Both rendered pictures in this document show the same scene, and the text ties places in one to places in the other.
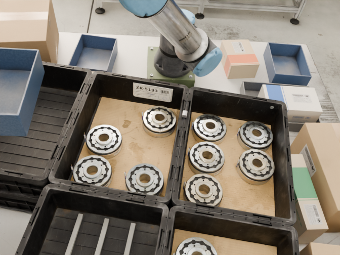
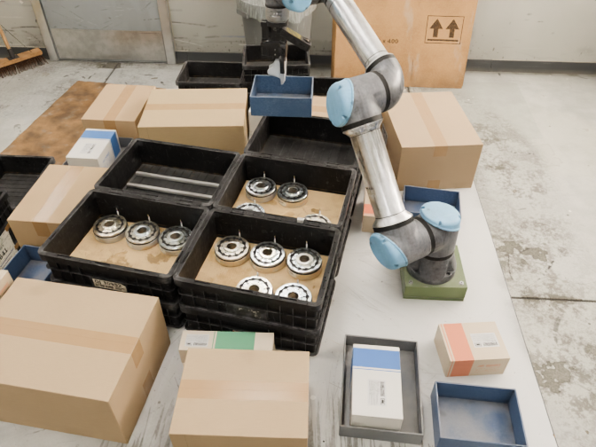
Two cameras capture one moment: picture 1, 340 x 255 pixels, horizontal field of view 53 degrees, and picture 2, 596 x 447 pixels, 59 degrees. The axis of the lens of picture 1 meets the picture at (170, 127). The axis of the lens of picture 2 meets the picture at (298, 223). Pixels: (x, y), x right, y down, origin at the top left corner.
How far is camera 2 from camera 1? 1.46 m
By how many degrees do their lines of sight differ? 64
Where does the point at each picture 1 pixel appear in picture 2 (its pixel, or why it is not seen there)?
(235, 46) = (483, 336)
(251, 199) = not seen: hidden behind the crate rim
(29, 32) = (411, 137)
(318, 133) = (291, 361)
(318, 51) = not seen: outside the picture
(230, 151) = (278, 282)
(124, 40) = (480, 239)
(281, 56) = (511, 432)
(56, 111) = not seen: hidden behind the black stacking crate
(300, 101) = (369, 388)
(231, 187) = (237, 276)
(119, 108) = (334, 206)
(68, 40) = (463, 195)
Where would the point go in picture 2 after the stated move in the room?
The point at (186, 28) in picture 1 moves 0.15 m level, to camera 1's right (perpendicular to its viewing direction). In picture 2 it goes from (371, 181) to (365, 217)
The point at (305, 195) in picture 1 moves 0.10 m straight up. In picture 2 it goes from (218, 340) to (215, 316)
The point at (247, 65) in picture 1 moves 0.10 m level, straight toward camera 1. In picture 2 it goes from (444, 344) to (408, 331)
